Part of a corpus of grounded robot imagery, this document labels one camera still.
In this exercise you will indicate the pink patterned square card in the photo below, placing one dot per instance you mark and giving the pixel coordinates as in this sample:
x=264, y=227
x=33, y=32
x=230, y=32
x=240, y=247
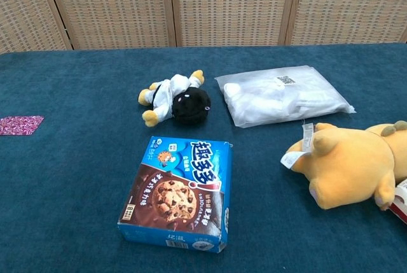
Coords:
x=19, y=125

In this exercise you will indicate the woven wooden folding screen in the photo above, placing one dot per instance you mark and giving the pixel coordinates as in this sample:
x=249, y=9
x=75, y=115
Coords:
x=222, y=5

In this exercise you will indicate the blue chocolate cookie box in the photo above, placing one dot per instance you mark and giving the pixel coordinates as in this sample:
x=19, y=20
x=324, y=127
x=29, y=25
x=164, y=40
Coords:
x=175, y=196

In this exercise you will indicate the black-headed white-robed plush doll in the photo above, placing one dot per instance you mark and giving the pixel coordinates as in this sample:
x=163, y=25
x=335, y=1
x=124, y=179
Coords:
x=187, y=107

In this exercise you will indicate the yellow plush animal toy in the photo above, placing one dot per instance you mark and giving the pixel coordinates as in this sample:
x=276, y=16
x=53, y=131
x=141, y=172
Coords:
x=346, y=171

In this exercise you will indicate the red and white snack box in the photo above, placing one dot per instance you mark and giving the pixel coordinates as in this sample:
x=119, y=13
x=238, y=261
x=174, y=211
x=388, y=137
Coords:
x=401, y=206

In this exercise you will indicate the white clothing in plastic bag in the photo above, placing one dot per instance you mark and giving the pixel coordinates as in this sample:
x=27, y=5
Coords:
x=280, y=101

